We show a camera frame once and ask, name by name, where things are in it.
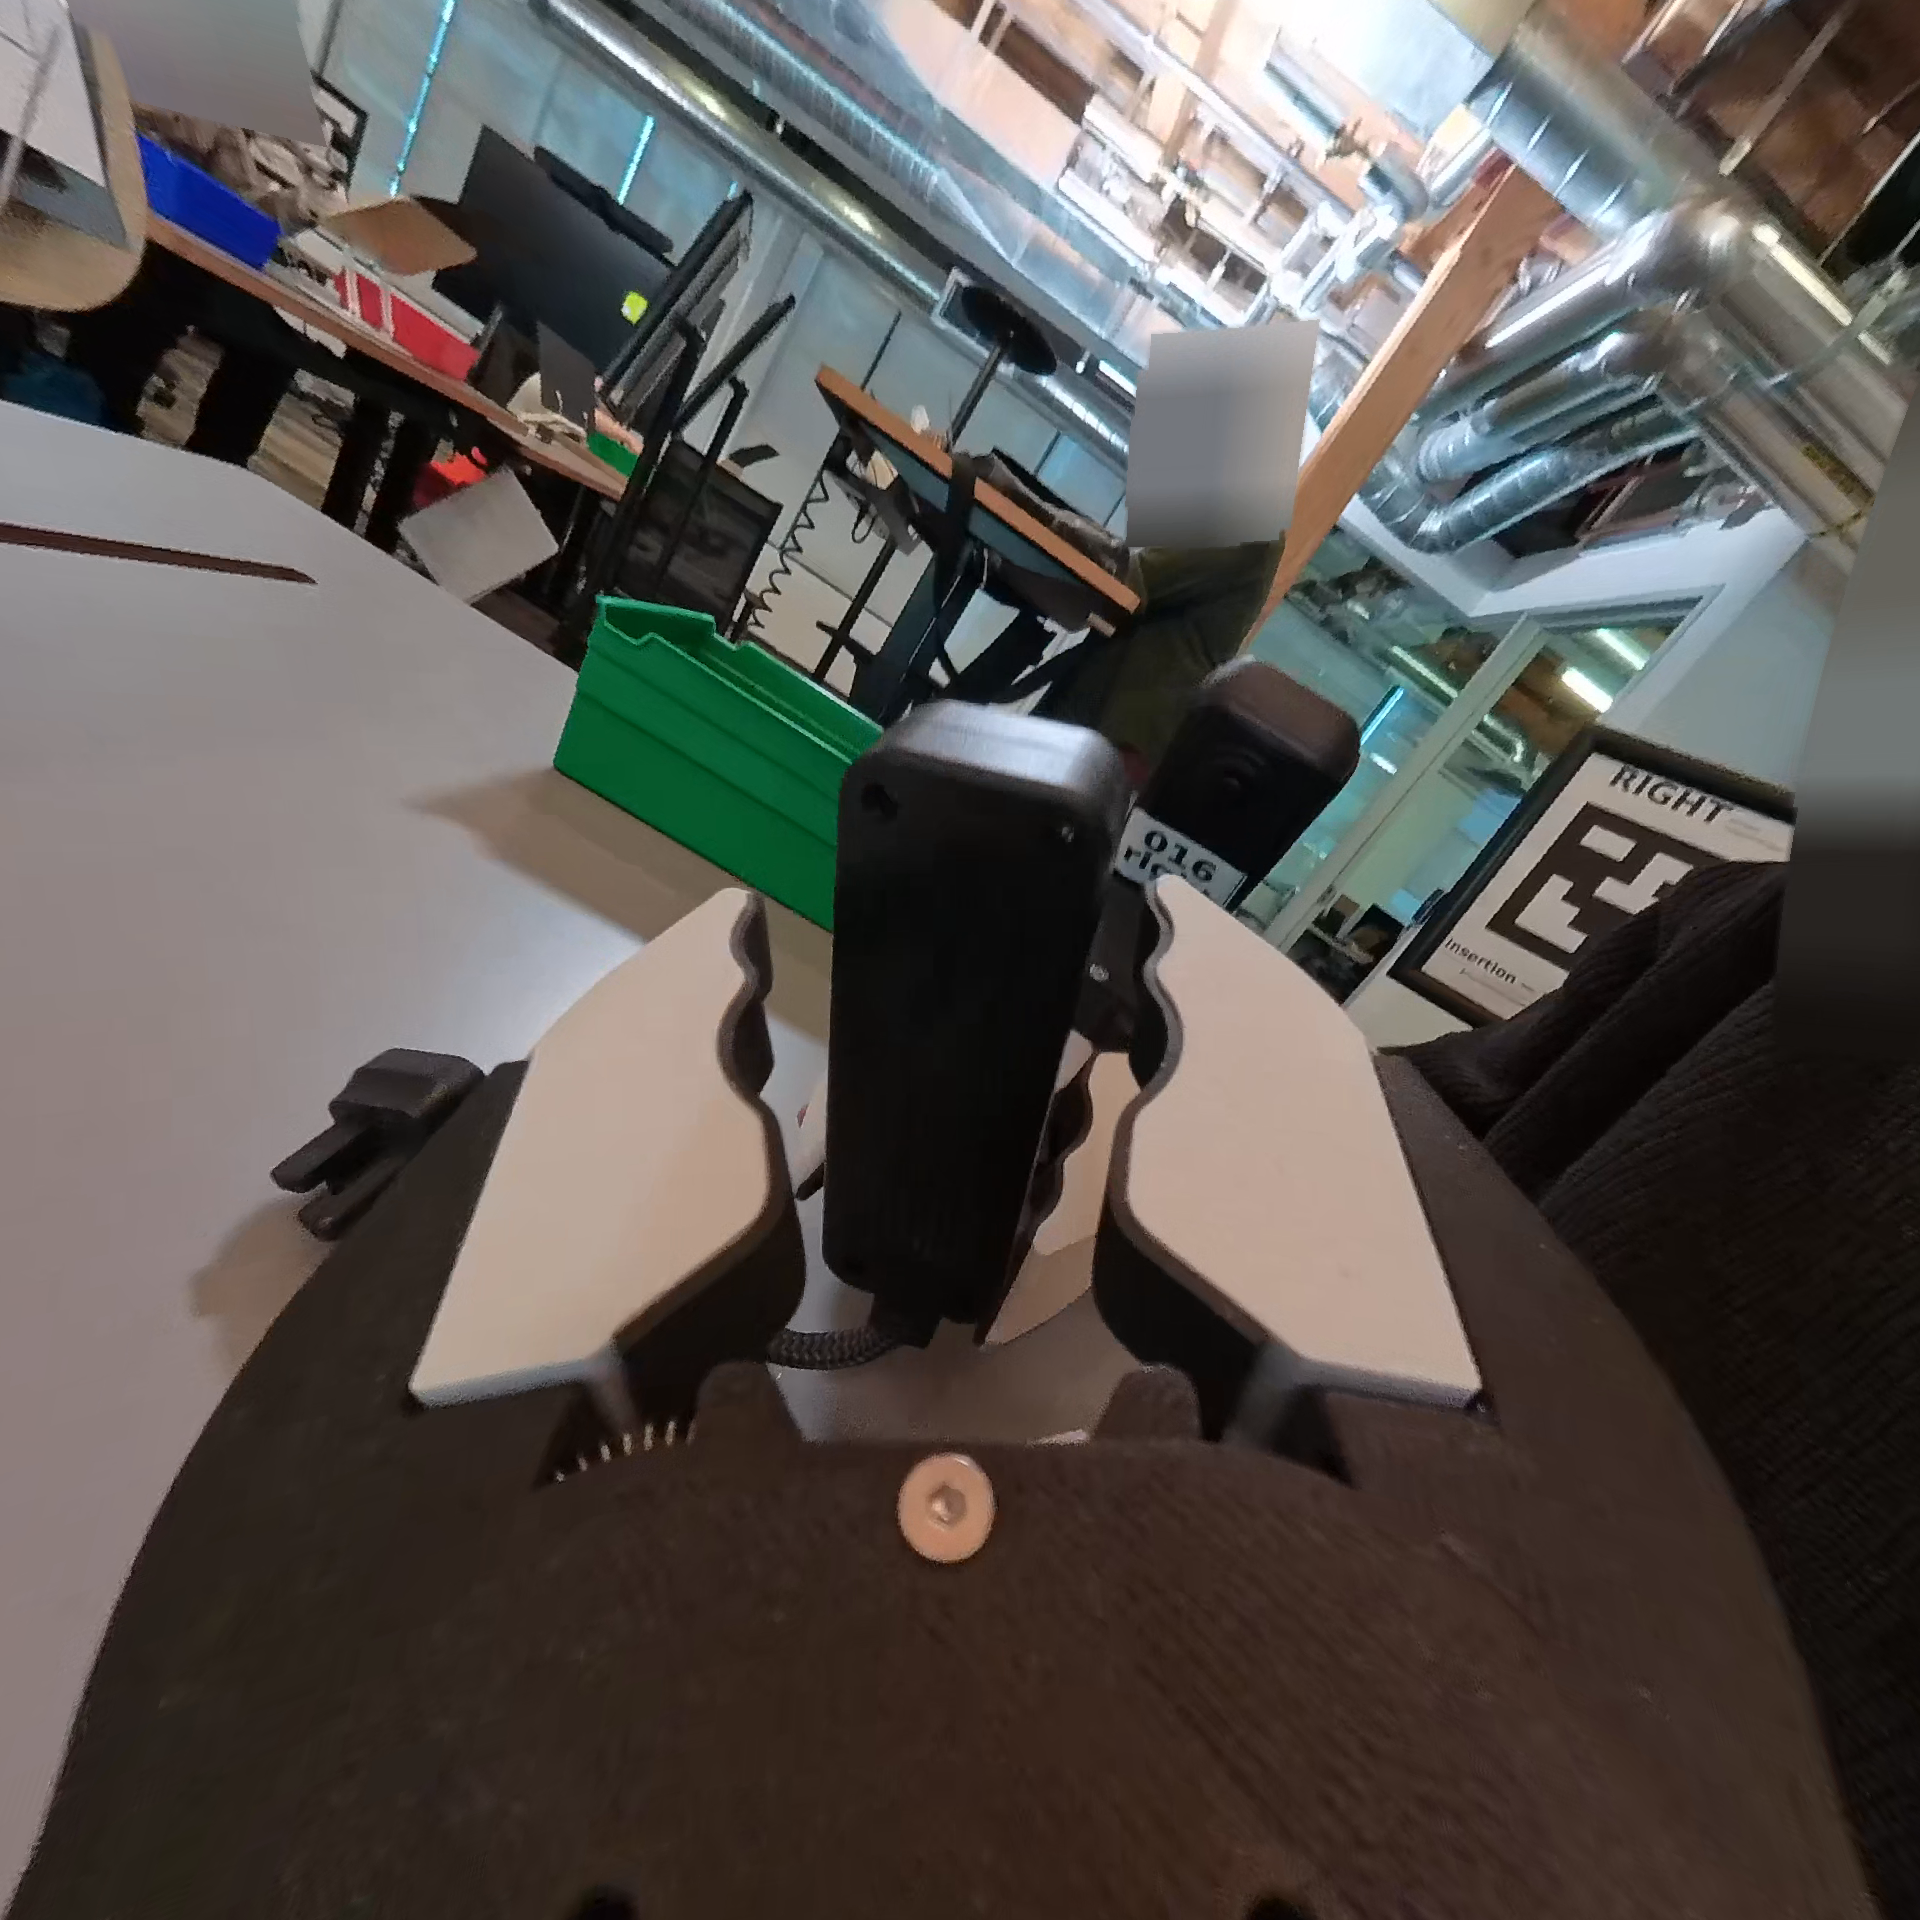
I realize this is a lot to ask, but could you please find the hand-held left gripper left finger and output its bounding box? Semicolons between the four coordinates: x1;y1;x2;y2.
405;886;798;1412

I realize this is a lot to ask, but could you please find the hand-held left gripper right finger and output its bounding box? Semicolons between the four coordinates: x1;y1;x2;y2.
1097;871;1491;1447

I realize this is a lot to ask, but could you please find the black power strip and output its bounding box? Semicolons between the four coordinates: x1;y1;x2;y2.
821;705;1129;1346

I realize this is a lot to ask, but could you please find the person's right forearm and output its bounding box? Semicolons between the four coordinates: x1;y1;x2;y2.
1376;862;1792;1200

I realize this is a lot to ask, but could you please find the wood-edged standing desk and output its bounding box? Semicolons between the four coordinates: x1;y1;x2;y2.
821;366;1146;718

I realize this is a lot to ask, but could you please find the grey desk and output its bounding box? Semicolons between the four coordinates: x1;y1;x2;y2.
0;399;1161;1451

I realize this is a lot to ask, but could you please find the framed marker sign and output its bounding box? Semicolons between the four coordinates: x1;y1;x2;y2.
1390;733;1792;1029

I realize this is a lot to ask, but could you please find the green plastic bin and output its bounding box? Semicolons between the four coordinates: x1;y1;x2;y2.
550;595;891;932

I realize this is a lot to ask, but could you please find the black round lamp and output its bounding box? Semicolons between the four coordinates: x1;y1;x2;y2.
956;287;1061;437

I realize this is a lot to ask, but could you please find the black mesh chair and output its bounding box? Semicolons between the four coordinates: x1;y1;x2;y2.
638;437;784;630

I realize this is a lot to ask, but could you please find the silver pipe cluster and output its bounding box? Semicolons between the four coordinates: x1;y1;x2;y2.
1308;29;1888;564

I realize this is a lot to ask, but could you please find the grey flat panel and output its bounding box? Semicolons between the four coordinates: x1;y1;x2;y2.
400;474;561;602

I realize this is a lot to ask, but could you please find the long wooden table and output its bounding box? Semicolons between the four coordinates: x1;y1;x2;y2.
143;213;638;503

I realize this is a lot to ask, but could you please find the red plastic bin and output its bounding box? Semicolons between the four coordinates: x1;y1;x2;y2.
331;268;482;388

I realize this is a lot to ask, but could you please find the black monitor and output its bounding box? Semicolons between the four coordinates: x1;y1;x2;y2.
451;126;677;364

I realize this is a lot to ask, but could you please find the blue plastic bin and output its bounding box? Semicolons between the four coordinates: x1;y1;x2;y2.
137;133;284;268

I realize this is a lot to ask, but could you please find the instruction board on white stand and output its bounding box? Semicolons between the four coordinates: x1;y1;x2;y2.
0;0;152;308

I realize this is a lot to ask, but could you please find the coiled black cable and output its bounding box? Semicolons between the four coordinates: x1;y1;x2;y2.
753;458;833;639

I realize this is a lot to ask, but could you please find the silver ventilation duct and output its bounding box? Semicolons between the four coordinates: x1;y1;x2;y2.
540;0;1161;437

